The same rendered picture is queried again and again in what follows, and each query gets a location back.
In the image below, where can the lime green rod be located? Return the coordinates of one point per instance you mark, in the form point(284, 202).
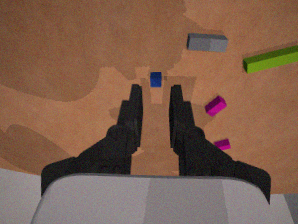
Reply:
point(271, 59)

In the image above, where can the small blue block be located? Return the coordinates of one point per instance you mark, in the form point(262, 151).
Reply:
point(155, 79)

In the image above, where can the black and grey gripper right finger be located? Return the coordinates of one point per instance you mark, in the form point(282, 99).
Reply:
point(198, 156)

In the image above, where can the grey rod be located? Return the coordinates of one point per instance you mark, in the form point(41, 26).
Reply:
point(207, 42)

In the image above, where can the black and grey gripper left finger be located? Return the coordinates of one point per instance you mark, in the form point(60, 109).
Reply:
point(109, 154)

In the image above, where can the magenta rectangular block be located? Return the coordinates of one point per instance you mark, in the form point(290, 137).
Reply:
point(215, 106)
point(223, 144)

